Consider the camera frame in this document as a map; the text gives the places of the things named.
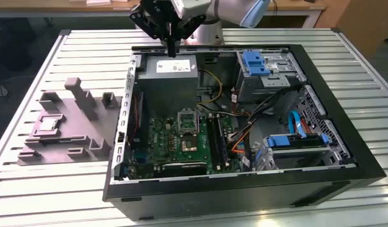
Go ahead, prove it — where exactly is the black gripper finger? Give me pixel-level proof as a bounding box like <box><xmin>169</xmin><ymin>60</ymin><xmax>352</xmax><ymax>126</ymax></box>
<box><xmin>171</xmin><ymin>14</ymin><xmax>206</xmax><ymax>59</ymax></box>
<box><xmin>127</xmin><ymin>4</ymin><xmax>173</xmax><ymax>59</ymax></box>

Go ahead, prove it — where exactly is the yellow wire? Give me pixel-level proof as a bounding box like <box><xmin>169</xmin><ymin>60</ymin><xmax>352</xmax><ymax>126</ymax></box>
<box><xmin>195</xmin><ymin>68</ymin><xmax>223</xmax><ymax>104</ymax></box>

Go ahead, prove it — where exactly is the CPU with silver top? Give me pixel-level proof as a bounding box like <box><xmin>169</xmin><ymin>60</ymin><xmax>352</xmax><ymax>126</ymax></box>
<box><xmin>35</xmin><ymin>117</ymin><xmax>59</xmax><ymax>131</ymax></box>

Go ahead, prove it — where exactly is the hard disk in blue carrier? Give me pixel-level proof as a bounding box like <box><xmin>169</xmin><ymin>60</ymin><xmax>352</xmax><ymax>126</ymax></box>
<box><xmin>266</xmin><ymin>132</ymin><xmax>330</xmax><ymax>149</ymax></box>

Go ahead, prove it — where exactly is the orange red wire bundle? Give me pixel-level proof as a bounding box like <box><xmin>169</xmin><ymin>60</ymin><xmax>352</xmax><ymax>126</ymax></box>
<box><xmin>230</xmin><ymin>104</ymin><xmax>251</xmax><ymax>117</ymax></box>

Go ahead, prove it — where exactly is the grey parts rack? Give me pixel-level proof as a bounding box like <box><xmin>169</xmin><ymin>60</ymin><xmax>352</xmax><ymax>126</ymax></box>
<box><xmin>16</xmin><ymin>77</ymin><xmax>124</xmax><ymax>166</ymax></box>

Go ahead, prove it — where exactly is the metal socket cover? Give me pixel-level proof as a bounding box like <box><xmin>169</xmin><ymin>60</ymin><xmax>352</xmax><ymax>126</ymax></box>
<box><xmin>177</xmin><ymin>109</ymin><xmax>199</xmax><ymax>136</ymax></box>

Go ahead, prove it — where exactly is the white paper box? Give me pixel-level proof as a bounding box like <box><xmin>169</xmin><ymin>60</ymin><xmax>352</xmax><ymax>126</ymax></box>
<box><xmin>86</xmin><ymin>0</ymin><xmax>112</xmax><ymax>7</ymax></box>

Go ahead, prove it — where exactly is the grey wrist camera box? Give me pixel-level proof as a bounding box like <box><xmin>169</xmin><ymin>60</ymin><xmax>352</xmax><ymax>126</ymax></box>
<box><xmin>171</xmin><ymin>0</ymin><xmax>214</xmax><ymax>20</ymax></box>

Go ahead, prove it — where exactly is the CPU socket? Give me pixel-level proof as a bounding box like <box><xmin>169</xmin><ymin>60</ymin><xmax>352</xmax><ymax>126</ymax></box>
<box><xmin>181</xmin><ymin>138</ymin><xmax>199</xmax><ymax>152</ymax></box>

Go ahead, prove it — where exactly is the black cable bundle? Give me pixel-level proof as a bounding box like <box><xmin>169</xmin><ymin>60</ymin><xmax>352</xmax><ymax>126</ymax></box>
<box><xmin>243</xmin><ymin>84</ymin><xmax>304</xmax><ymax>126</ymax></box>

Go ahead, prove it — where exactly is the graphics card with black shroud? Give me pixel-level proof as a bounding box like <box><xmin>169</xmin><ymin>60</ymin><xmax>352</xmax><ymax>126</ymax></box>
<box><xmin>154</xmin><ymin>161</ymin><xmax>209</xmax><ymax>177</ymax></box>

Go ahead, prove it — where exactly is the blue plastic drive latch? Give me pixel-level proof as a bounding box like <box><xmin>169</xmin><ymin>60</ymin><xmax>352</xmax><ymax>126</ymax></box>
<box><xmin>243</xmin><ymin>51</ymin><xmax>270</xmax><ymax>77</ymax></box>

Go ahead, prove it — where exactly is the wooden cabinet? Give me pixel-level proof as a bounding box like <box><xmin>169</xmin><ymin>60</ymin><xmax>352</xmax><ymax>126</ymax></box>
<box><xmin>316</xmin><ymin>0</ymin><xmax>388</xmax><ymax>59</ymax></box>

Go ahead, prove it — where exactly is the red black twisted wire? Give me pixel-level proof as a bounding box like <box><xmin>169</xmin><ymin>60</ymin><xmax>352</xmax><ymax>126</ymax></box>
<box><xmin>132</xmin><ymin>96</ymin><xmax>140</xmax><ymax>142</ymax></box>

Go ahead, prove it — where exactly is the metal drive cage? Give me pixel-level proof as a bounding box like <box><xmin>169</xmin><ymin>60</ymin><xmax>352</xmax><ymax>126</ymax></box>
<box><xmin>237</xmin><ymin>51</ymin><xmax>308</xmax><ymax>102</ymax></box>

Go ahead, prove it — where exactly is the light blue SATA wire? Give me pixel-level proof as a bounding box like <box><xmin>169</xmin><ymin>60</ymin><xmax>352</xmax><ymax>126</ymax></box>
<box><xmin>288</xmin><ymin>110</ymin><xmax>308</xmax><ymax>139</ymax></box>

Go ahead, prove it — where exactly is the grey power supply unit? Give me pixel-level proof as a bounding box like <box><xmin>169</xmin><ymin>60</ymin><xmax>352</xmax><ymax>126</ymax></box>
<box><xmin>135</xmin><ymin>55</ymin><xmax>201</xmax><ymax>119</ymax></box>

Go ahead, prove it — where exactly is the green motherboard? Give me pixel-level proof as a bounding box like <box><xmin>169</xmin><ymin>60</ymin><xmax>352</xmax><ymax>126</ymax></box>
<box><xmin>127</xmin><ymin>108</ymin><xmax>242</xmax><ymax>179</ymax></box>

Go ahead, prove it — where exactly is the black PC case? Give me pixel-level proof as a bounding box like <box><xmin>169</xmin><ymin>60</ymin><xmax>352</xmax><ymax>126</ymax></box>
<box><xmin>102</xmin><ymin>44</ymin><xmax>388</xmax><ymax>222</ymax></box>

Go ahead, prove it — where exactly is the grey wire bundle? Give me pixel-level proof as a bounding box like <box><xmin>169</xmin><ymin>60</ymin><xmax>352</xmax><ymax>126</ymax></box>
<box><xmin>197</xmin><ymin>104</ymin><xmax>251</xmax><ymax>116</ymax></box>

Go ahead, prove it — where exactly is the black RAM slot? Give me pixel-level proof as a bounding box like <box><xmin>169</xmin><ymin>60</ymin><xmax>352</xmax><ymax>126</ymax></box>
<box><xmin>213</xmin><ymin>115</ymin><xmax>227</xmax><ymax>168</ymax></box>
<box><xmin>209</xmin><ymin>115</ymin><xmax>223</xmax><ymax>169</ymax></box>
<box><xmin>206</xmin><ymin>115</ymin><xmax>219</xmax><ymax>169</ymax></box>

